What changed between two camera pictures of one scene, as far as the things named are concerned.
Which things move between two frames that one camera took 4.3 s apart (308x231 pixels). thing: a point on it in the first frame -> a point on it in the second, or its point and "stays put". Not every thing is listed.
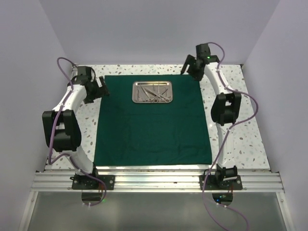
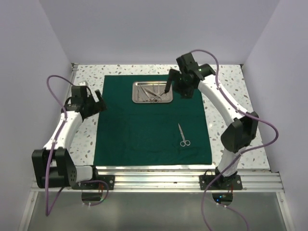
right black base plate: [212, 185] stays put
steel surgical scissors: [155, 99] -> [184, 142]
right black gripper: [189, 59] -> [174, 75]
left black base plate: [84, 182] stays put
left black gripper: [101, 91] -> [98, 106]
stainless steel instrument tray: [152, 92] stays put
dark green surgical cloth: [132, 134] stays put
